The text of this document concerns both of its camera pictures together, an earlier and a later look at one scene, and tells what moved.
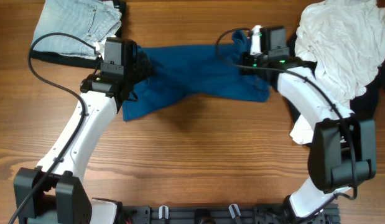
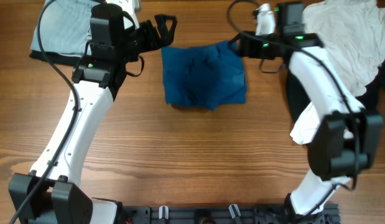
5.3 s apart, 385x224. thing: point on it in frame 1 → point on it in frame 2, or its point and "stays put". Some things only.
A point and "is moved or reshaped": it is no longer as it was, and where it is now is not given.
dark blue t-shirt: [179, 71] is moved or reshaped
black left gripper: [139, 73] → [165, 37]
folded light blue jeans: [91, 20] stays put
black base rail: [222, 214] stays put
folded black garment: [77, 60] stays put
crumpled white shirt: [346, 40] stays put
